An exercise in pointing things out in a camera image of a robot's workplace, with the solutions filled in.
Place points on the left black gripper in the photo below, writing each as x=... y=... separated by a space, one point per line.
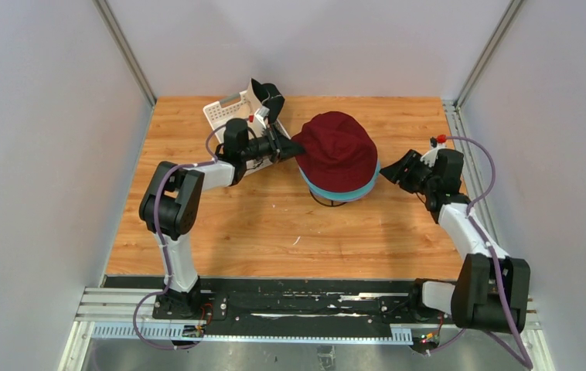
x=281 y=148

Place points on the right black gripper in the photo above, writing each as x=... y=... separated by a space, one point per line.
x=396 y=171

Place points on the dark red hat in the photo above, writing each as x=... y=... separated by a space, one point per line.
x=339 y=155

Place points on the teal hat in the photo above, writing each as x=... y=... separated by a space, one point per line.
x=343 y=197

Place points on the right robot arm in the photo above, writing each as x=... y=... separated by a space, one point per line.
x=491 y=292

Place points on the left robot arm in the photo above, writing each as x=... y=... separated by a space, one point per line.
x=170 y=204

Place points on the white perforated plastic basket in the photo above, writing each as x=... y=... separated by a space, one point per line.
x=239 y=105

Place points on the black hat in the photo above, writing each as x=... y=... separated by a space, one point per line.
x=265 y=95

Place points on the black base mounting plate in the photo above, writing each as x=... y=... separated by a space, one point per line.
x=249 y=309

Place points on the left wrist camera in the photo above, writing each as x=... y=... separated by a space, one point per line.
x=259 y=117

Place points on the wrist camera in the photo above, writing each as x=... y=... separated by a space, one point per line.
x=436 y=144
x=259 y=117

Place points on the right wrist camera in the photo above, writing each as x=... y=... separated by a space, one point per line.
x=436 y=144

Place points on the black wire hat stand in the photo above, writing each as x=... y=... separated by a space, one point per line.
x=324 y=201

